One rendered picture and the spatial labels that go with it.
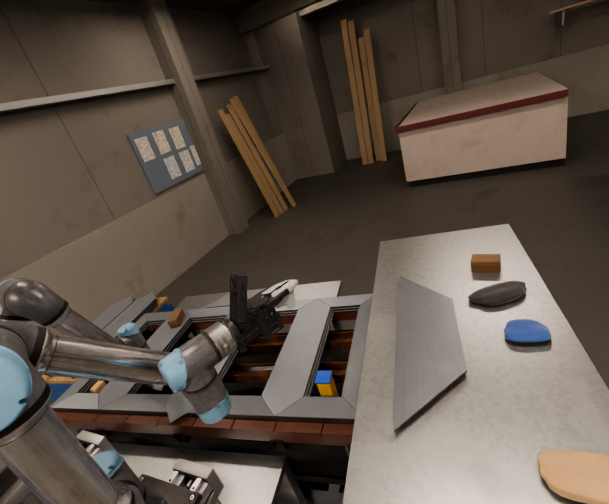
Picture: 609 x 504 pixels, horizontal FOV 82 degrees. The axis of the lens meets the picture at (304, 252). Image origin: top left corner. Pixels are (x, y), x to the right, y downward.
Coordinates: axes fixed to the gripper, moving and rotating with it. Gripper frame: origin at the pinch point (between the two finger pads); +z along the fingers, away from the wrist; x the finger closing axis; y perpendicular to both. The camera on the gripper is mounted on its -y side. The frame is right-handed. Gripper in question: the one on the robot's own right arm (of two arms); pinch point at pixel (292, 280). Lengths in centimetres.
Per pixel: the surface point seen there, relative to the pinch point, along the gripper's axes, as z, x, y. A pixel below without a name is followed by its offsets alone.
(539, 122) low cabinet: 495, -121, 65
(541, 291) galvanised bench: 73, 25, 44
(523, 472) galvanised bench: 10, 42, 47
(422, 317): 41, 0, 39
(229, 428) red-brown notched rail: -23, -48, 57
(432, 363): 24.4, 13.7, 40.4
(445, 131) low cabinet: 446, -220, 38
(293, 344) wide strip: 20, -60, 53
